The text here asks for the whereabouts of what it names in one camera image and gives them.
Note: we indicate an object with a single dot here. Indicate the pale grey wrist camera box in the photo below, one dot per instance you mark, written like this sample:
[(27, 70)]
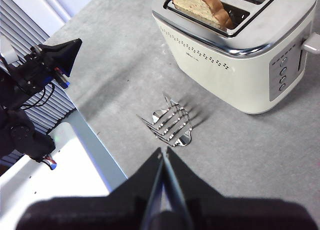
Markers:
[(7, 52)]

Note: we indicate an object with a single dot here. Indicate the cream two-slot toaster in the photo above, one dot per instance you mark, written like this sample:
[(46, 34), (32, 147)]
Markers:
[(237, 72)]

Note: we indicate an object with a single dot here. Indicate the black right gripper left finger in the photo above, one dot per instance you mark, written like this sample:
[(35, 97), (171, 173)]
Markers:
[(100, 212)]

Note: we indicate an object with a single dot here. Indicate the brown bread slice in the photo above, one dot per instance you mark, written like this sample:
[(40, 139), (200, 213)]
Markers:
[(200, 7)]

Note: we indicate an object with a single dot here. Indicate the grey slatted panel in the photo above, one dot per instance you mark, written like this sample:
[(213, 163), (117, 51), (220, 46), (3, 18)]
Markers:
[(15, 20)]

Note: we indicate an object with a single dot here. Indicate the grey toaster lever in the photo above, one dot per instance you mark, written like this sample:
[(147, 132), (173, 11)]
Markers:
[(311, 45)]

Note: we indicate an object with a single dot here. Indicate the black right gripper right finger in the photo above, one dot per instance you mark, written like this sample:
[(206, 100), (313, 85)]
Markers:
[(237, 215)]

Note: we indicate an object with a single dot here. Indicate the steel toast rack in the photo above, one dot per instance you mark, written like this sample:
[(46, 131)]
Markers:
[(172, 125)]

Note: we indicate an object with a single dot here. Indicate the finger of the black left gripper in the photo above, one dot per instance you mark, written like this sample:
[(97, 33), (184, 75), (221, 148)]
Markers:
[(63, 55)]

